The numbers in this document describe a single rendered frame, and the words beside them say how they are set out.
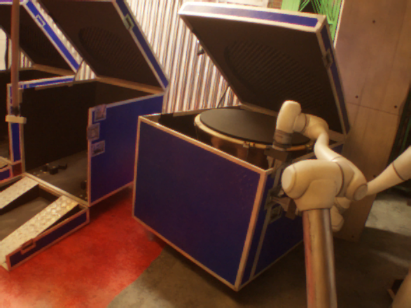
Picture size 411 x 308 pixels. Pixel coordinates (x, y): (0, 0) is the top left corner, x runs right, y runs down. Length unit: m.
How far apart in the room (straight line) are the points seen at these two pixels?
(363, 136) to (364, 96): 0.33
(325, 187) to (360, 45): 1.88
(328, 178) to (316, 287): 0.37
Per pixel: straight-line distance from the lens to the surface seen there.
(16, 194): 3.13
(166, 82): 3.25
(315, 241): 1.18
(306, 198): 1.18
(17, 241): 2.67
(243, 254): 1.99
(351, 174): 1.27
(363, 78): 2.92
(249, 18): 2.06
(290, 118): 1.72
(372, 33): 2.93
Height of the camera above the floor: 1.59
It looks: 22 degrees down
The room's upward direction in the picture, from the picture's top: 8 degrees clockwise
